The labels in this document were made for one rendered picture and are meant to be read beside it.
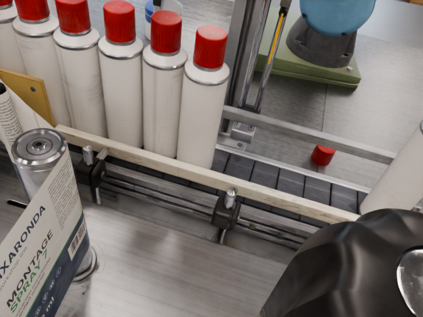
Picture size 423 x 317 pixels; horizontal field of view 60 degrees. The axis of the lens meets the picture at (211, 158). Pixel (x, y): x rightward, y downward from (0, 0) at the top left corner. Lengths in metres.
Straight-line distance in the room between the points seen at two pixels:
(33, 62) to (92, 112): 0.09
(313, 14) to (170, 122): 0.32
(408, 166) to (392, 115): 0.38
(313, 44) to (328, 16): 0.17
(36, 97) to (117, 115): 0.10
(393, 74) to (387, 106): 0.14
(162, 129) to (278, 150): 0.25
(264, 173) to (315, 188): 0.07
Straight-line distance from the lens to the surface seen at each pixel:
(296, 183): 0.54
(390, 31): 1.18
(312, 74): 0.83
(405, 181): 0.47
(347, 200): 0.55
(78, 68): 0.46
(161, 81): 0.43
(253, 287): 0.44
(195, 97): 0.41
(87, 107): 0.50
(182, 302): 0.42
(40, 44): 0.48
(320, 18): 0.67
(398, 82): 0.96
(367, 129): 0.77
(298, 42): 0.84
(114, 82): 0.45
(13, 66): 0.54
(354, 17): 0.66
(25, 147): 0.30
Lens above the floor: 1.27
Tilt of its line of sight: 47 degrees down
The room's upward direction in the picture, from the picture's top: 11 degrees clockwise
